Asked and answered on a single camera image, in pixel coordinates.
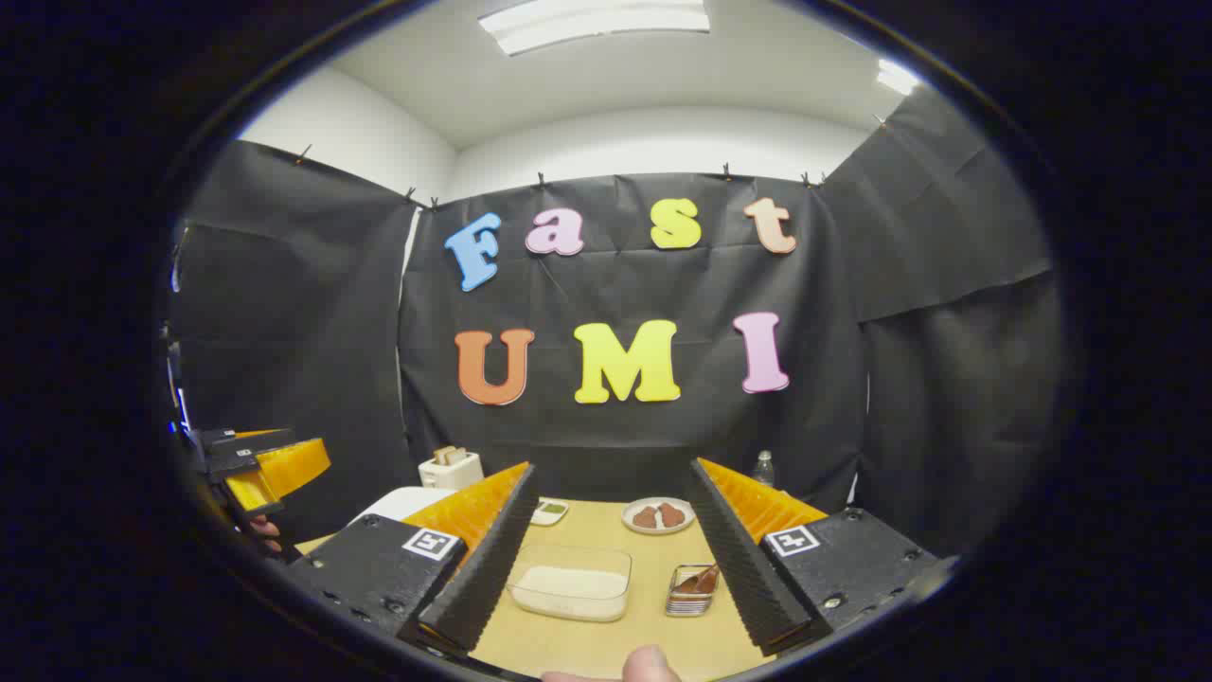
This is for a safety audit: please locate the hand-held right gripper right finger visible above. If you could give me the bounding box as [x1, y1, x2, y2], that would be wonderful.
[686, 458, 957, 656]

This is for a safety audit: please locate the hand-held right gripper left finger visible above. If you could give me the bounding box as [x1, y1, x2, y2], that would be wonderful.
[282, 461, 541, 659]

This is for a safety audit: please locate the metal wire chopstick holder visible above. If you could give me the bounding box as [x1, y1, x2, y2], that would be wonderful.
[665, 564, 721, 619]

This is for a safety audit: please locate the white rice cooker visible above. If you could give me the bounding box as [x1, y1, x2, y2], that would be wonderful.
[348, 486, 457, 528]

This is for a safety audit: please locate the clear plastic container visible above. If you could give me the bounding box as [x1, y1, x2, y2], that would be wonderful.
[507, 543, 633, 623]

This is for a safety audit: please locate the white toaster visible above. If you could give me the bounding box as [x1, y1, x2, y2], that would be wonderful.
[419, 453, 484, 491]

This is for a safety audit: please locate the white round plate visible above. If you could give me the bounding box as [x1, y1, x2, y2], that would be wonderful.
[621, 497, 697, 536]

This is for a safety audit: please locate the black backdrop cloth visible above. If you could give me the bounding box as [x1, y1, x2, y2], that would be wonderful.
[169, 85, 1066, 560]

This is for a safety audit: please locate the small ceiling light panel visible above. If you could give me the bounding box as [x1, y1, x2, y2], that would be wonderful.
[876, 59, 921, 96]

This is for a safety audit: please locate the large ceiling light panel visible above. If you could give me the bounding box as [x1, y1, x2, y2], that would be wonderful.
[478, 0, 711, 56]

